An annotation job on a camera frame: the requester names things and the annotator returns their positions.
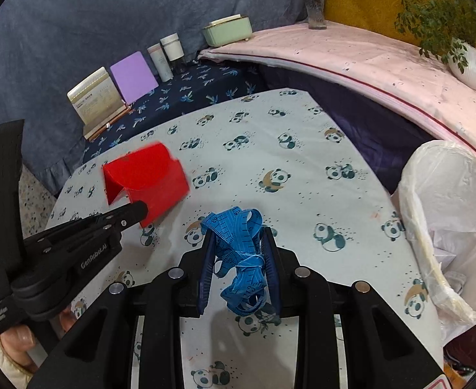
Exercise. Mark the white tube bottle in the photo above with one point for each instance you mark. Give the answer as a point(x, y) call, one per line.
point(161, 63)

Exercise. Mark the person's left hand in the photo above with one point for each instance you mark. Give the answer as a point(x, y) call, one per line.
point(17, 340)

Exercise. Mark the white lined trash bin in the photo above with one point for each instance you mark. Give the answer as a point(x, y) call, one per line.
point(444, 178)

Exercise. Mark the pink cloth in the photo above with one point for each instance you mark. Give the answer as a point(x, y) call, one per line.
point(343, 56)

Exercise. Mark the purple card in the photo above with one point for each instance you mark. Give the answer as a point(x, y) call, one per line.
point(134, 77)

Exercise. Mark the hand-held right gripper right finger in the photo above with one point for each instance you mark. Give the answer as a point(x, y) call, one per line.
point(273, 263)

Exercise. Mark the blue measuring tape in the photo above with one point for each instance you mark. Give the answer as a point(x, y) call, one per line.
point(238, 231)

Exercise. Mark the green plant in white pot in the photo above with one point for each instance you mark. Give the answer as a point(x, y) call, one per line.
point(470, 67)

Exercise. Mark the green tissue box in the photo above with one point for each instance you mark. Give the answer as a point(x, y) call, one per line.
point(225, 32)

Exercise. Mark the red paper box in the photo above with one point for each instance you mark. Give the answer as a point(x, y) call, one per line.
point(152, 178)

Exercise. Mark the yellow cloth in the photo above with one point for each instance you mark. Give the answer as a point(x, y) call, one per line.
point(363, 0)

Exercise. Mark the navy patterned cloth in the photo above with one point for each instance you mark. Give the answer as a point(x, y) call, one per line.
point(197, 85)

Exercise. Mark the white jar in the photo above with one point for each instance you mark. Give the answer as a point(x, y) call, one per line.
point(172, 48)

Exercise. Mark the panda printed tablecloth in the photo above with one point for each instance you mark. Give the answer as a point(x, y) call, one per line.
point(302, 194)

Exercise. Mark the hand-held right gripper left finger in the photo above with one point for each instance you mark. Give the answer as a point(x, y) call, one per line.
point(205, 267)

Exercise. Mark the desk calendar with wooden stand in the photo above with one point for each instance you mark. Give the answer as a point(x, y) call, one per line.
point(94, 101)

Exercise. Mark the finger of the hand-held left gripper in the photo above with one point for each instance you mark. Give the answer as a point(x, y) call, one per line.
point(130, 212)

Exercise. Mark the dark purple cloth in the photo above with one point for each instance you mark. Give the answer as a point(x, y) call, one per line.
point(343, 109)

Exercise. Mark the grey-blue blanket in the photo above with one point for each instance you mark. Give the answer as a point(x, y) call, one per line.
point(80, 20)

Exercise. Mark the person's left forearm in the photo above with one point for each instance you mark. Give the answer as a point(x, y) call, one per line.
point(7, 372)

